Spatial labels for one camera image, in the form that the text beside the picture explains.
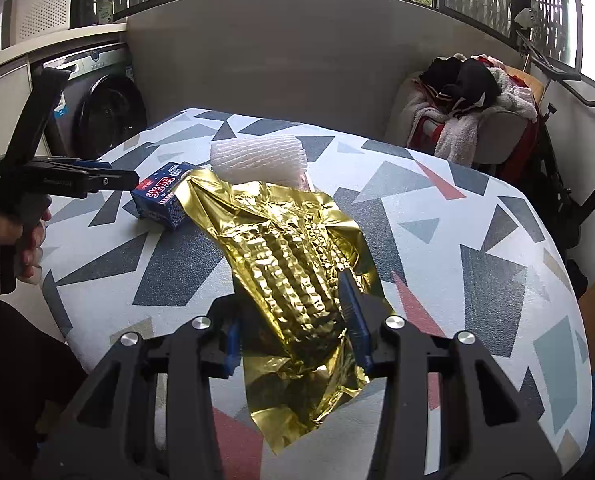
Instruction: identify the blue cardboard box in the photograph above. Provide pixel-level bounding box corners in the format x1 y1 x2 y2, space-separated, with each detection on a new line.
131 162 195 231

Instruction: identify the white foam fruit net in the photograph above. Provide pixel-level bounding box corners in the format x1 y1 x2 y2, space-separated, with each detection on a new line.
210 133 308 188

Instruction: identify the gold foil wrapper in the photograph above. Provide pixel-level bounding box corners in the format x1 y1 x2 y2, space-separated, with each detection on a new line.
176 169 384 453

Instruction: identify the white red paper package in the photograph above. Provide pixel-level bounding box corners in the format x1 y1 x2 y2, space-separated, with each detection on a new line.
299 171 313 191

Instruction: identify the person's left hand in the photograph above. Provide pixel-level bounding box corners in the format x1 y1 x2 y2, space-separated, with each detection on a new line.
0 208 51 285

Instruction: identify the grey front-load washing machine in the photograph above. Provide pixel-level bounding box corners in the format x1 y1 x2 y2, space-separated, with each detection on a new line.
30 42 148 159

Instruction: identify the white perforated laundry basket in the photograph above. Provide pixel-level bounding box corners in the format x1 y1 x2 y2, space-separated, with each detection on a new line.
1 0 72 49

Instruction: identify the black exercise bike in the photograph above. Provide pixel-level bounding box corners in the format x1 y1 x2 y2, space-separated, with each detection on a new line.
514 2 595 284

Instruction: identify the chair with clothes pile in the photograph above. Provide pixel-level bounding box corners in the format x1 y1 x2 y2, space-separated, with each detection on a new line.
384 53 544 184

